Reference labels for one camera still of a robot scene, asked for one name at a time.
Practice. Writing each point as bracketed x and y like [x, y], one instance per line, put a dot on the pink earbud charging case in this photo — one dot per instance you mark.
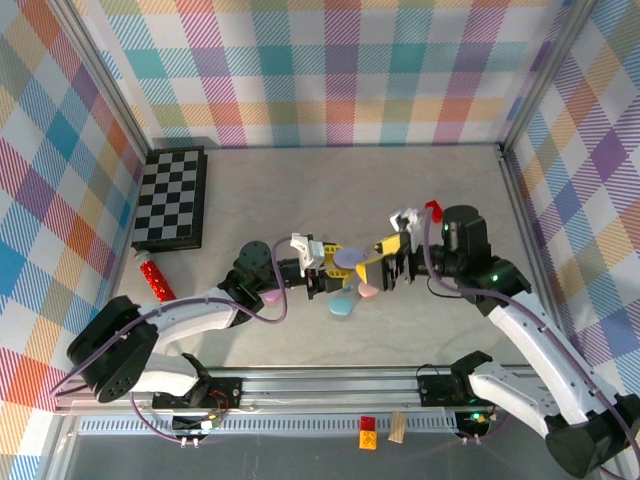
[369, 291]

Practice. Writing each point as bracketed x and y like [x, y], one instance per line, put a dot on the lavender earbud charging case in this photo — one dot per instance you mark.
[350, 257]

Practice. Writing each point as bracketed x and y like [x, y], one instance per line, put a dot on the blue earbud charging case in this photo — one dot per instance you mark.
[341, 306]

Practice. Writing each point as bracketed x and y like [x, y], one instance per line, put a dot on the mauve earbud charging case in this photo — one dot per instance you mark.
[271, 298]

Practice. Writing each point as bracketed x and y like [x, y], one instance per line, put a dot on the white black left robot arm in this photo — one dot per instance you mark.
[190, 312]

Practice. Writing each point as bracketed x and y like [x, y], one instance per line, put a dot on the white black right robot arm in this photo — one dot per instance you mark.
[540, 345]

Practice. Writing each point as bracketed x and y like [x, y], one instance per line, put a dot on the flat red plastic brick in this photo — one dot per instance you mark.
[434, 207]

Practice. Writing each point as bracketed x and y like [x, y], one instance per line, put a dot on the red glitter tube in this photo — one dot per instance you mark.
[155, 277]

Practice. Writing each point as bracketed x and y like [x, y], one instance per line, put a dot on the black white chessboard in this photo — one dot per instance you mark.
[167, 200]

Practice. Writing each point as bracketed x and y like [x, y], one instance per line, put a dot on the small red toy brick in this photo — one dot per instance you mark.
[369, 423]

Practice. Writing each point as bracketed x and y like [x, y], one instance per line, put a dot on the small wooden block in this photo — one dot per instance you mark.
[397, 427]

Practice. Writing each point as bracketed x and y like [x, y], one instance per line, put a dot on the small orange toy brick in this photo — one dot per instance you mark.
[368, 440]

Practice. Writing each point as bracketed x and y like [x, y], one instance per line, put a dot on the small electronics board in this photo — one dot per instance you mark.
[475, 417]
[200, 424]

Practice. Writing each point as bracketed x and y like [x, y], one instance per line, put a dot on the aluminium side rail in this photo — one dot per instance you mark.
[520, 210]

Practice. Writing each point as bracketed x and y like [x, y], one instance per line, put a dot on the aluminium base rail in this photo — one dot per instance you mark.
[325, 385]

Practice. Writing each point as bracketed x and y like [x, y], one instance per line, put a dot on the aluminium frame post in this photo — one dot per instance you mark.
[100, 75]
[545, 75]

